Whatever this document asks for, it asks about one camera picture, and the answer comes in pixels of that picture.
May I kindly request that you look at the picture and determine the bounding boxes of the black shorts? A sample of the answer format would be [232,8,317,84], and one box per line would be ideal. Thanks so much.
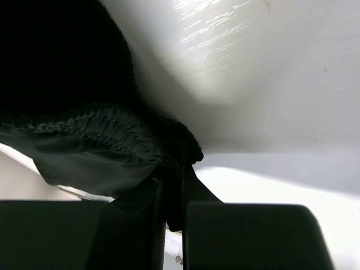
[1,1,203,231]

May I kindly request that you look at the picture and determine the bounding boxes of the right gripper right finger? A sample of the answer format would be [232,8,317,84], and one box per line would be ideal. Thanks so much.
[182,165,334,269]

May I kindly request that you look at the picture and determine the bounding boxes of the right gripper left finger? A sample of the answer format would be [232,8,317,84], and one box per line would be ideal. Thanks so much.
[1,179,165,269]

